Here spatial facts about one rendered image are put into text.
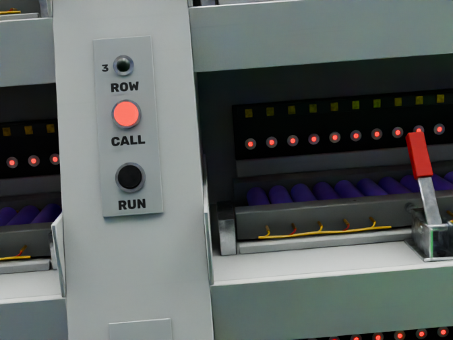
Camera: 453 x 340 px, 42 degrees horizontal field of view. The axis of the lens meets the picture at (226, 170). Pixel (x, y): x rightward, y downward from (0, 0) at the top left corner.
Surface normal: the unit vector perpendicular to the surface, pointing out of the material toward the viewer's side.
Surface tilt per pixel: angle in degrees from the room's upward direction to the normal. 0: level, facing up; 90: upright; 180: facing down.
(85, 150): 90
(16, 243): 110
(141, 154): 90
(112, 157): 90
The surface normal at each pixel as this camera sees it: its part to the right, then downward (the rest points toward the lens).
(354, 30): 0.04, 0.22
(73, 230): 0.02, -0.12
